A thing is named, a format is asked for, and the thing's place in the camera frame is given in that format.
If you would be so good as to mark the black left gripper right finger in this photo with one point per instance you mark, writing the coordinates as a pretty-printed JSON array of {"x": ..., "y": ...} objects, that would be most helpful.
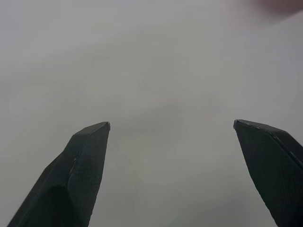
[{"x": 272, "y": 170}]

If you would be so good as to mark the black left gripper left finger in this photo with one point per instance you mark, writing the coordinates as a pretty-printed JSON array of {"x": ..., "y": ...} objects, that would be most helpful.
[{"x": 71, "y": 179}]

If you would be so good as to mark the blurred pinkish brown object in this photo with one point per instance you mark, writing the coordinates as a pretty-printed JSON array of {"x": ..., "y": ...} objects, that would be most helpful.
[{"x": 281, "y": 6}]

